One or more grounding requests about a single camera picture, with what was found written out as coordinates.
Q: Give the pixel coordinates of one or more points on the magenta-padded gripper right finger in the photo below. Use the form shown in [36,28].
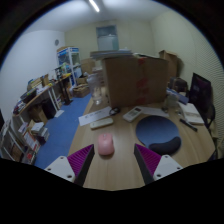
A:
[163,165]

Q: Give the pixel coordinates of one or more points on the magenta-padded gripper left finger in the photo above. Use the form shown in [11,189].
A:
[63,166]

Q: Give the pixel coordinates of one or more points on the pink computer mouse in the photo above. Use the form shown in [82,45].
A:
[106,144]

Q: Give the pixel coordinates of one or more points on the blue round mouse pad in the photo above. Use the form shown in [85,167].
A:
[158,131]

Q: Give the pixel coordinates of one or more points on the black pen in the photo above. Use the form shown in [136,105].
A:
[188,125]

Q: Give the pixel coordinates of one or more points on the low shelf unit with books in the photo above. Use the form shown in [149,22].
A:
[23,140]

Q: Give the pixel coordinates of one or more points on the flat white box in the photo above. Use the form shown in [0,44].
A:
[101,123]

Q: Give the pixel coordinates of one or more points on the white book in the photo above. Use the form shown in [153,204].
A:
[191,113]

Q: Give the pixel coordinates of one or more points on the white remote control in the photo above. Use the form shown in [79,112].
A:
[132,114]

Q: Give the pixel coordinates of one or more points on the white paper sheet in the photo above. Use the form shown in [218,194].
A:
[94,115]

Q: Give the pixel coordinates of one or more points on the black office chair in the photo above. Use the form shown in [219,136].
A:
[211,125]

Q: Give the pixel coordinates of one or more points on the long blue box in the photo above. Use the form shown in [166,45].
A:
[177,95]

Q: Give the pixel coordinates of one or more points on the small black round object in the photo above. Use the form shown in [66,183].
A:
[114,111]

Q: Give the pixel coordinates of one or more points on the cluttered wooden side desk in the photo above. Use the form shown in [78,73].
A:
[43,93]

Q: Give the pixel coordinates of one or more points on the small cardboard box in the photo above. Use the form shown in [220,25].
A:
[81,90]

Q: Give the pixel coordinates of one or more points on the black monitor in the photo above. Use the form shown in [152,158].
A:
[200,91]

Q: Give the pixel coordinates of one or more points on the dark bag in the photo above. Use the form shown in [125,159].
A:
[178,84]

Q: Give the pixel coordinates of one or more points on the clear glass jar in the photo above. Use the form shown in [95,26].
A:
[96,90]

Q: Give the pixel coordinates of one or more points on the large brown cardboard box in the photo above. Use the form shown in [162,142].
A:
[135,80]

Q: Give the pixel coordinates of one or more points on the tall open cardboard box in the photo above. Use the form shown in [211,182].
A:
[170,63]

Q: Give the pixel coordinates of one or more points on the blue and white shelf unit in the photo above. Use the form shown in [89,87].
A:
[70,61]

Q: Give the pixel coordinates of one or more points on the frosted window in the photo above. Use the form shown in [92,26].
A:
[107,38]

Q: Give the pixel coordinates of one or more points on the long ceiling light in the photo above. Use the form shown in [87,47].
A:
[94,5]

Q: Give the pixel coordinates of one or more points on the round wall clock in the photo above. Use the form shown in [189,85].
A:
[56,42]

